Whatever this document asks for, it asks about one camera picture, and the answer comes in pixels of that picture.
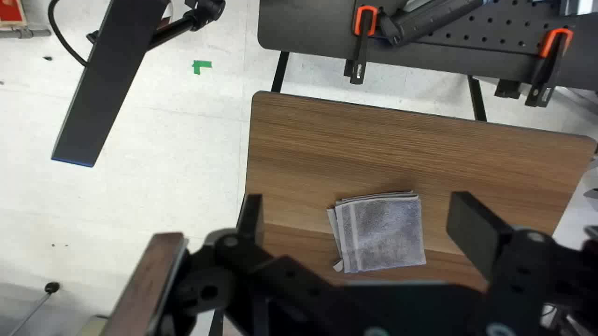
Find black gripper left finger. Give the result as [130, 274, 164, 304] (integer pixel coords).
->
[213, 192, 342, 313]

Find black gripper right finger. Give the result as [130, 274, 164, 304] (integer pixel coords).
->
[444, 190, 562, 313]

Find grey terry towel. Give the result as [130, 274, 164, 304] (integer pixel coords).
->
[325, 190, 429, 274]

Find green tape floor marker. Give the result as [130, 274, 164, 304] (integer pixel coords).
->
[190, 57, 214, 76]

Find black perforated work table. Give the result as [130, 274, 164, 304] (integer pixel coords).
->
[256, 0, 598, 123]

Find small black floor foot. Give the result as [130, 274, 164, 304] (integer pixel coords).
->
[5, 280, 63, 336]

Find black handheld controller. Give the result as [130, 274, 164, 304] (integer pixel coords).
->
[377, 0, 485, 46]

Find red box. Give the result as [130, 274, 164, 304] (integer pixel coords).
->
[0, 0, 28, 29]

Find shiny metal bracket plate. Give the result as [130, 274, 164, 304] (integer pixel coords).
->
[99, 231, 188, 336]

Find black stereo camera bar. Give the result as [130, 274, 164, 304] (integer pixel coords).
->
[50, 0, 172, 169]

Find black clamp with orange handle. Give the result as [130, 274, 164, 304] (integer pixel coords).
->
[342, 3, 381, 85]
[523, 26, 575, 108]

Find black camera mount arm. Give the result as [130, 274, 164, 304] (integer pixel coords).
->
[86, 0, 228, 50]

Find thin black floor cable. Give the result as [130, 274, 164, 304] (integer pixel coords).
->
[46, 0, 89, 69]

